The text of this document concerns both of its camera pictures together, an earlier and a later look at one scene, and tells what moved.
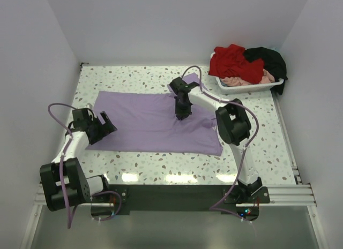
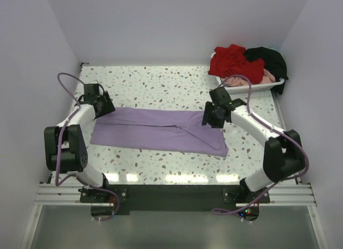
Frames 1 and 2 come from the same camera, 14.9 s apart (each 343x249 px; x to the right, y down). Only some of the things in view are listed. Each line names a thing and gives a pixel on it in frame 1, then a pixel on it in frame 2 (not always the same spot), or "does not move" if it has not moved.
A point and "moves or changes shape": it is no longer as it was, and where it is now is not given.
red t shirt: [231, 61] does not move
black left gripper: [105, 129] to [109, 107]
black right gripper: [183, 114] to [207, 118]
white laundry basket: [226, 89] does not move
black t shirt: [273, 61] does not move
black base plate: [180, 200] does not move
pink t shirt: [268, 77] does not move
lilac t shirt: [148, 122] moves or changes shape
